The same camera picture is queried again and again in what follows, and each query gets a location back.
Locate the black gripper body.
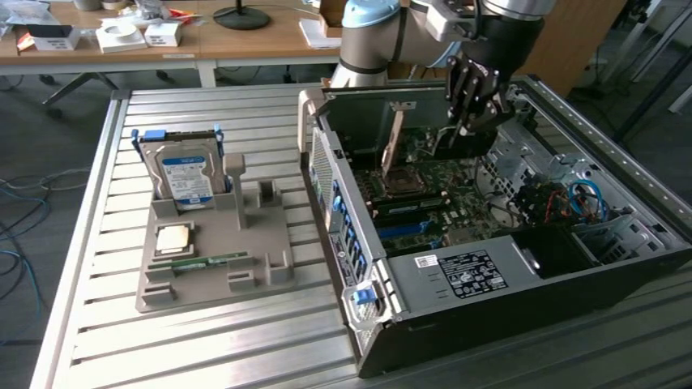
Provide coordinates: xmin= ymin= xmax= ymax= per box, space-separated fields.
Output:
xmin=451 ymin=15 xmax=547 ymax=118

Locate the graphics card with metal bracket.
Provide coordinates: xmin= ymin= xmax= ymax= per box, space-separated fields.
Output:
xmin=381 ymin=100 xmax=501 ymax=180

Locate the wooden cabinet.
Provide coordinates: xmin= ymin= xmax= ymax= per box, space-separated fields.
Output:
xmin=518 ymin=0 xmax=633 ymax=98

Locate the CPU socket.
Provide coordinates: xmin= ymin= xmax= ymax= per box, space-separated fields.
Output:
xmin=373 ymin=165 xmax=429 ymax=199

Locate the installed dark RAM stick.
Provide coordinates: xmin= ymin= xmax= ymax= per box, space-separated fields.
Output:
xmin=373 ymin=195 xmax=451 ymax=219

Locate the green motherboard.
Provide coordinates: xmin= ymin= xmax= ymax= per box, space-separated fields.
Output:
xmin=351 ymin=127 xmax=521 ymax=256

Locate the white paper stack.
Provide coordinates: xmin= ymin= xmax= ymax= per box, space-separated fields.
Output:
xmin=299 ymin=18 xmax=343 ymax=49

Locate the cardboard box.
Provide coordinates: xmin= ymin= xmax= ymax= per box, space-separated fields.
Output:
xmin=318 ymin=0 xmax=347 ymax=28

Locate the wooden desk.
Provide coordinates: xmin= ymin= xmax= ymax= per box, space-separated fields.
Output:
xmin=198 ymin=0 xmax=497 ymax=88
xmin=0 ymin=0 xmax=203 ymax=118

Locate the metal disk bay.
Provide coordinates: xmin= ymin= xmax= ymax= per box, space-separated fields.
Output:
xmin=573 ymin=214 xmax=667 ymax=264

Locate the black lamp base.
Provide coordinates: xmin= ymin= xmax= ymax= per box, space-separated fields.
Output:
xmin=213 ymin=0 xmax=273 ymax=32

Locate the grey power supply unit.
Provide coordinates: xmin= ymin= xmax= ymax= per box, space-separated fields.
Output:
xmin=387 ymin=236 xmax=542 ymax=321

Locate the orange packet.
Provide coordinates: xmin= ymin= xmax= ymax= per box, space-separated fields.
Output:
xmin=167 ymin=7 xmax=205 ymax=26

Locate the hard disk in blue caddy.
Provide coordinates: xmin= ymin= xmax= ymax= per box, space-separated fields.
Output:
xmin=131 ymin=124 xmax=235 ymax=212

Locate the black open PC case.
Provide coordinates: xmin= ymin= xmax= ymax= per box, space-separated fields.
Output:
xmin=295 ymin=74 xmax=692 ymax=380

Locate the white labelled box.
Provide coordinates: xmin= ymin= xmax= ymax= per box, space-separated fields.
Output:
xmin=145 ymin=23 xmax=183 ymax=48

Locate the grey parts rack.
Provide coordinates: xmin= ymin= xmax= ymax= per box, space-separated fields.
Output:
xmin=135 ymin=152 xmax=298 ymax=314

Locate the green RAM stick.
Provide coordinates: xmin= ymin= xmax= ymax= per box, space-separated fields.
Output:
xmin=149 ymin=250 xmax=251 ymax=271

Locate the CPU chip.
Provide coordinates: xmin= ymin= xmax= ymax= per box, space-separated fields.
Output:
xmin=155 ymin=224 xmax=194 ymax=255

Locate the white box with round hole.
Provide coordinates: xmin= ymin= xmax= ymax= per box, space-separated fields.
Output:
xmin=95 ymin=22 xmax=150 ymax=54

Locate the black and white box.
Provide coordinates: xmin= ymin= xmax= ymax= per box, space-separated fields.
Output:
xmin=26 ymin=24 xmax=83 ymax=52

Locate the clear plastic bag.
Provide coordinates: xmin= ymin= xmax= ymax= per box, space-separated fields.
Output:
xmin=0 ymin=0 xmax=62 ymax=29

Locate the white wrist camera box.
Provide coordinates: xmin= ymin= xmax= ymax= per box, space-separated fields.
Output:
xmin=425 ymin=0 xmax=481 ymax=42

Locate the red wire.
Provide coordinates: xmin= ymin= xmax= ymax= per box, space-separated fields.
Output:
xmin=545 ymin=190 xmax=575 ymax=223

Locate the blue data wire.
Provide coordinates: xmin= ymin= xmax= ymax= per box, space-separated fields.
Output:
xmin=570 ymin=179 xmax=613 ymax=222

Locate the white floor cable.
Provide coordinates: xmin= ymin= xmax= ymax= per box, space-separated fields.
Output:
xmin=0 ymin=168 xmax=93 ymax=192

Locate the blue floor cable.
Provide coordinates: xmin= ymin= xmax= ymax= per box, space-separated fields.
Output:
xmin=0 ymin=184 xmax=54 ymax=345

